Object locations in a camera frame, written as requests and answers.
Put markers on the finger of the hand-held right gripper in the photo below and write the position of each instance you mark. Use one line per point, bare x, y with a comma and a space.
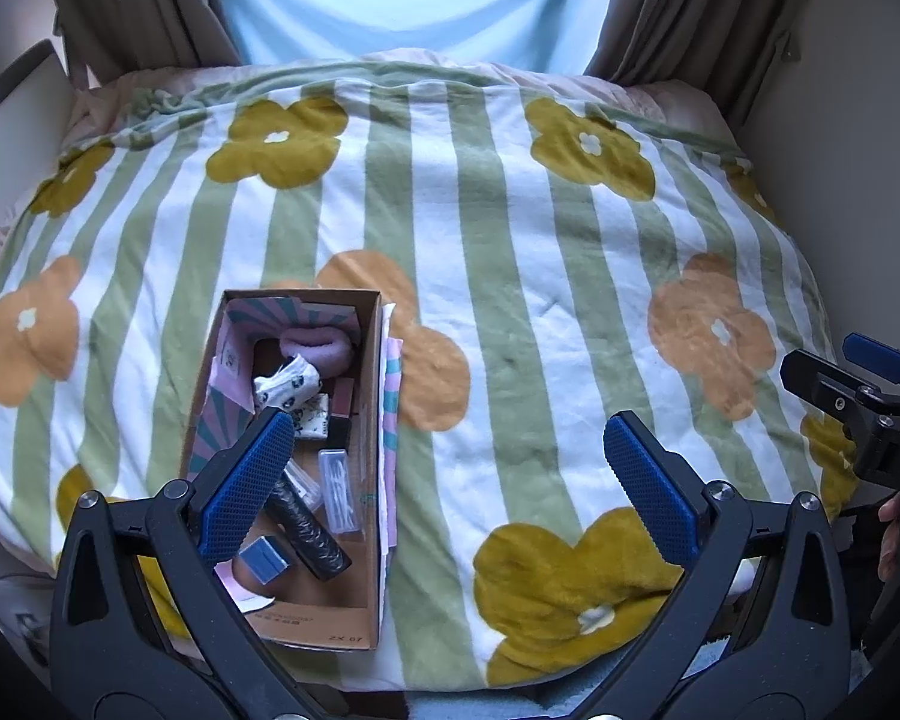
874, 354
825, 382

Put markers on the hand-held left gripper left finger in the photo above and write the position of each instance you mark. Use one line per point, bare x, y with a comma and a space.
247, 480

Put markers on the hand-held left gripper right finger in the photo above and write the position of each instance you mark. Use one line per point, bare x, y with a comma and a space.
649, 484

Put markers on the small clear plastic packet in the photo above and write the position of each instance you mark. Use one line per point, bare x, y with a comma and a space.
304, 486

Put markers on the small blue box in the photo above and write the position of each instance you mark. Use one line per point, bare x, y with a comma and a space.
266, 561

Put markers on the black textured roll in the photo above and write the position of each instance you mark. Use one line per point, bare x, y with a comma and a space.
311, 540

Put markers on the white black-print tissue packet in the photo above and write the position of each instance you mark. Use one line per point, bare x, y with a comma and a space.
311, 416

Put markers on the clear plastic floss box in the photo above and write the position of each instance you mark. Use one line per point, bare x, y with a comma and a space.
341, 491

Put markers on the white panda-print sock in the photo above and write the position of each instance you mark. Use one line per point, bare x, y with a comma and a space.
285, 386

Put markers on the dark red small box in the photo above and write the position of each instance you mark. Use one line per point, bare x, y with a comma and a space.
343, 409

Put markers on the purple fluffy scrunchie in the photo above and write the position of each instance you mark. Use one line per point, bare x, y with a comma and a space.
315, 351

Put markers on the cardboard box with pink lining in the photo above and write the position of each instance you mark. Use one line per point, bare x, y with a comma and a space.
367, 592

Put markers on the person's right hand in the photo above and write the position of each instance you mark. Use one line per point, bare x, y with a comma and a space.
889, 532

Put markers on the light blue cloth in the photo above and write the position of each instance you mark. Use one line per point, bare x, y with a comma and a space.
495, 699

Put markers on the striped floral blanket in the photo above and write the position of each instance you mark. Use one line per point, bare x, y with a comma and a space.
495, 240

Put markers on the brown curtain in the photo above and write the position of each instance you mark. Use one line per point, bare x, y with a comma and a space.
142, 7
682, 7

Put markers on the white bedside board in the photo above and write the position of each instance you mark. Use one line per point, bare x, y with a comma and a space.
22, 97

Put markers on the light blue sheer curtain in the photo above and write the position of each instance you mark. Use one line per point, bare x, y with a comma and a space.
420, 0

